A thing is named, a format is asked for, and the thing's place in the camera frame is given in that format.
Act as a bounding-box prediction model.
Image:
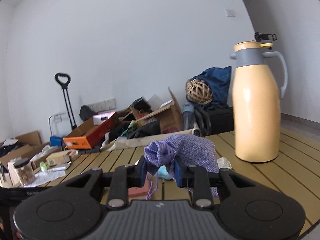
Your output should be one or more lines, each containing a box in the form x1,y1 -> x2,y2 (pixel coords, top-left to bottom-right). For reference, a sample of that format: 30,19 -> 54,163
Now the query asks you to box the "light blue fluffy cloth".
157,165 -> 174,180

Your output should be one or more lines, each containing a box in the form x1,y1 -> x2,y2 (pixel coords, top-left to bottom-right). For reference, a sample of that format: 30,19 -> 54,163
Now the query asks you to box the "purple woven drawstring pouch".
144,134 -> 221,201

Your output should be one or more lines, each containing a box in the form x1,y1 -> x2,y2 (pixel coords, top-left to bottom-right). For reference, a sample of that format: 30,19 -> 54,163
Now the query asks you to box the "pink sponge block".
128,179 -> 150,198

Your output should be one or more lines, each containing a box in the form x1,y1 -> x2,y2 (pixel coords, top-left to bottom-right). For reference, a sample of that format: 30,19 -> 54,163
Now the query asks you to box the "clear crumpled plastic bag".
217,157 -> 232,170

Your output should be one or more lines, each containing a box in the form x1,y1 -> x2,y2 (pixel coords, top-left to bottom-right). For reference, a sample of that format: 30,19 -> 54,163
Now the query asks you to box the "clear water bottle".
181,102 -> 195,130

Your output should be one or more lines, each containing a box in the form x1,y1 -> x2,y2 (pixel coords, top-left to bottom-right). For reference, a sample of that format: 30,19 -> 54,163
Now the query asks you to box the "open brown cardboard box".
130,87 -> 181,134

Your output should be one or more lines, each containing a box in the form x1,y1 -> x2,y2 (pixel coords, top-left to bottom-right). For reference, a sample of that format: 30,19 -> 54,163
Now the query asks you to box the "black suitcase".
194,107 -> 234,137

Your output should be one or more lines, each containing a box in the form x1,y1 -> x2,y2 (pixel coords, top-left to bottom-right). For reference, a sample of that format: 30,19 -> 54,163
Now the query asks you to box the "orange cardboard box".
63,111 -> 119,150

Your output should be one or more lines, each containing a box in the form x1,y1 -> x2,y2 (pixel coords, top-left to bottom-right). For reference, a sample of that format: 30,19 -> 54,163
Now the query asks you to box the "small yellow carton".
46,151 -> 71,166

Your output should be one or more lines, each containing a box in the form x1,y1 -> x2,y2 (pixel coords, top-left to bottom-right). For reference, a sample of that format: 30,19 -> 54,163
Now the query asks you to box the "woven rattan ball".
185,79 -> 213,105

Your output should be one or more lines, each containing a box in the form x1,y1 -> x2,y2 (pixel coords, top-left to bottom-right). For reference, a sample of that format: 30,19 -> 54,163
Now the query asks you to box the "blue storage box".
50,135 -> 63,147

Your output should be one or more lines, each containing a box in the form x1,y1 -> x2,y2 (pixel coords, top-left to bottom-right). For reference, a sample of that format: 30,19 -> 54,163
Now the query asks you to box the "dark blue bag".
187,66 -> 232,110

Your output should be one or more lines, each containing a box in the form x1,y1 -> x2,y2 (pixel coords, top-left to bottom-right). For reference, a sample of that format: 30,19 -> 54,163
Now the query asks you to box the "cream thermos jug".
231,41 -> 288,163

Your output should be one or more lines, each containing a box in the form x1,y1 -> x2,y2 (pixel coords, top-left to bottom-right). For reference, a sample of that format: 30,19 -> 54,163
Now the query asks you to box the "clear jar with snacks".
14,158 -> 35,186

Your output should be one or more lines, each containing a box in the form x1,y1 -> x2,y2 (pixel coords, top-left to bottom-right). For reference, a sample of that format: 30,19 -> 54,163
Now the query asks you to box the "white wall socket strip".
88,98 -> 116,113

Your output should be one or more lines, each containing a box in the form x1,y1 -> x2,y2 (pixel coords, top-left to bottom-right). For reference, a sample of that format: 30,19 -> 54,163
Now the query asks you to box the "white wall switch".
225,9 -> 235,17

